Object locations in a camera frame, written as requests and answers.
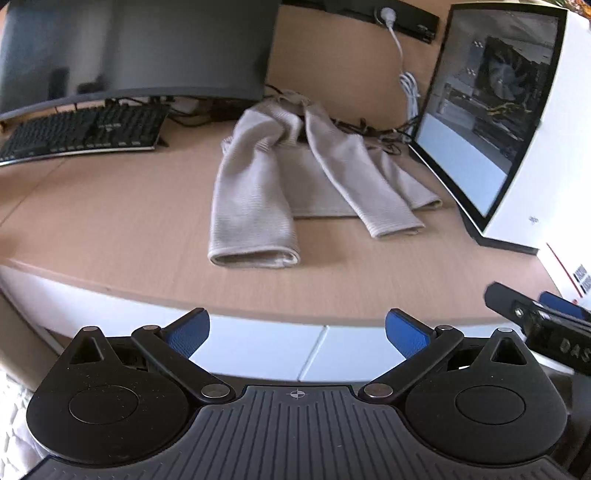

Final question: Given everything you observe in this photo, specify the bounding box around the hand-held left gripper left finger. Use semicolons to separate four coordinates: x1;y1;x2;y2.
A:
69;308;234;404

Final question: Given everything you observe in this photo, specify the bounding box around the black power strip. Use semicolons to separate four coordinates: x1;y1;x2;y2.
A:
323;0;440;44

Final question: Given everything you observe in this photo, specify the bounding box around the white quilted mattress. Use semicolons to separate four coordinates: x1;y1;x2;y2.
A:
0;369;42;480

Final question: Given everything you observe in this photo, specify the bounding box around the white power cable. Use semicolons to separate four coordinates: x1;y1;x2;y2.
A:
379;7;422;144

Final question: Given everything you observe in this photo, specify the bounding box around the black keyboard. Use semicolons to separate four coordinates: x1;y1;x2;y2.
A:
0;102;171;168

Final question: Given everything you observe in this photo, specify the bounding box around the white desk apron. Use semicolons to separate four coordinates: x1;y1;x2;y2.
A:
0;267;573;384

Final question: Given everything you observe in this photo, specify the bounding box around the black curved monitor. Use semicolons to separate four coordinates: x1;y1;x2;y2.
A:
0;0;282;121

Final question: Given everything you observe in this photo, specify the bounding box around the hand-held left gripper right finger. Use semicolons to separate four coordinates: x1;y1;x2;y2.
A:
360;309;529;403

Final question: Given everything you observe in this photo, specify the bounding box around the black cable bundle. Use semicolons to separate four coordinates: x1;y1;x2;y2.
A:
263;83;419;155

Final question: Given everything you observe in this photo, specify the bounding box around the white box with red stripe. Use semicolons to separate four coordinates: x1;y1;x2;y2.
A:
538;242;591;305

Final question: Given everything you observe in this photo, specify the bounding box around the beige striped sweater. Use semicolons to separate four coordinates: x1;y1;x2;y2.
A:
208;90;444;269

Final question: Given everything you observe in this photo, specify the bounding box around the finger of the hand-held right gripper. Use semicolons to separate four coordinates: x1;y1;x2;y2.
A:
540;290;591;321
485;281;591;370

